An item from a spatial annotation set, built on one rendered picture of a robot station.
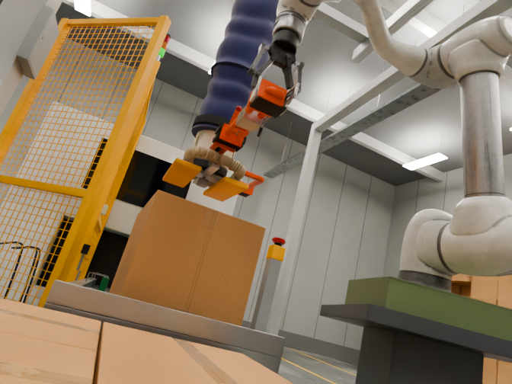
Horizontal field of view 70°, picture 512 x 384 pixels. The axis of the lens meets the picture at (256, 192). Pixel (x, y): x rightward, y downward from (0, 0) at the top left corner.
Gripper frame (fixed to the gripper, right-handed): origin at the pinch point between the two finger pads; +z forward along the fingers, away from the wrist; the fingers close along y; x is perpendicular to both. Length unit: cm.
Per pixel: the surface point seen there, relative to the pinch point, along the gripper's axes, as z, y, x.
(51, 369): 66, 25, 33
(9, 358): 66, 30, 32
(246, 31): -56, 5, -47
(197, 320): 61, -5, -29
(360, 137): -483, -494, -722
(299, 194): -96, -158, -310
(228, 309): 56, -16, -36
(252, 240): 31, -18, -36
